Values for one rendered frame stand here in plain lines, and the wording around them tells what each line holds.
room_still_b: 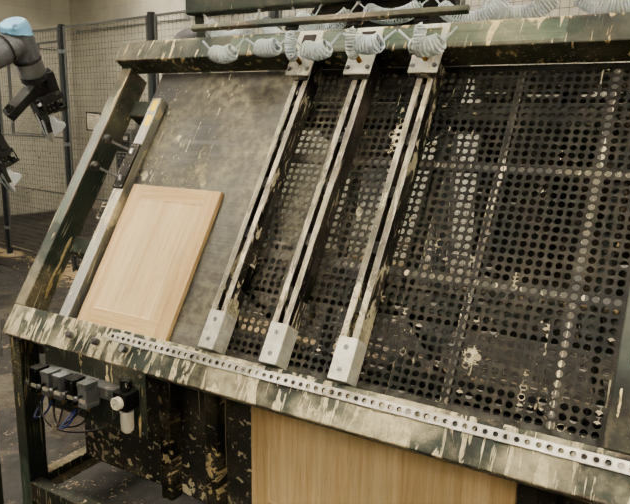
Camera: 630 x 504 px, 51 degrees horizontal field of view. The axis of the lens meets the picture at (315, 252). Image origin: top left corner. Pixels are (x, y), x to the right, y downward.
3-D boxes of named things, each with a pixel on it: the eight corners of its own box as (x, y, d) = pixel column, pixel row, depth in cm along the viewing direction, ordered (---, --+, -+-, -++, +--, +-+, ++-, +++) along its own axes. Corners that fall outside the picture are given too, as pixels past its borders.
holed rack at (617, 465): (109, 340, 227) (108, 339, 227) (112, 331, 228) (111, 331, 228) (638, 478, 145) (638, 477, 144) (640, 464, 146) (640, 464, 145)
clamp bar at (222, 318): (205, 350, 214) (159, 328, 195) (312, 50, 249) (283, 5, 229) (229, 356, 209) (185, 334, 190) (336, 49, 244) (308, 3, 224)
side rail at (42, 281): (36, 312, 265) (14, 303, 256) (137, 83, 297) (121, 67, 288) (45, 314, 262) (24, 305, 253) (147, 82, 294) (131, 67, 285)
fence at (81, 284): (66, 317, 248) (58, 314, 245) (158, 103, 275) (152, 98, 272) (75, 320, 245) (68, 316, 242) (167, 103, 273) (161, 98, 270)
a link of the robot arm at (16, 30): (-12, 24, 171) (15, 12, 176) (4, 63, 179) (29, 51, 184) (7, 30, 168) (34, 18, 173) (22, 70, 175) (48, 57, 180)
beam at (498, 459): (22, 340, 262) (0, 332, 253) (35, 312, 265) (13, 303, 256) (635, 517, 151) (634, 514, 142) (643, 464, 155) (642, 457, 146)
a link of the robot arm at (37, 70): (19, 69, 176) (8, 59, 181) (25, 85, 179) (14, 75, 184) (46, 60, 179) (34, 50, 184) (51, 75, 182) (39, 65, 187)
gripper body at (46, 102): (69, 111, 191) (56, 73, 183) (41, 122, 187) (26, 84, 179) (57, 101, 195) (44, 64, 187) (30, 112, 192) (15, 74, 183)
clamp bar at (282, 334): (264, 365, 202) (222, 343, 183) (368, 47, 237) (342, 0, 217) (291, 372, 197) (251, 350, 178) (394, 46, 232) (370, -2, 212)
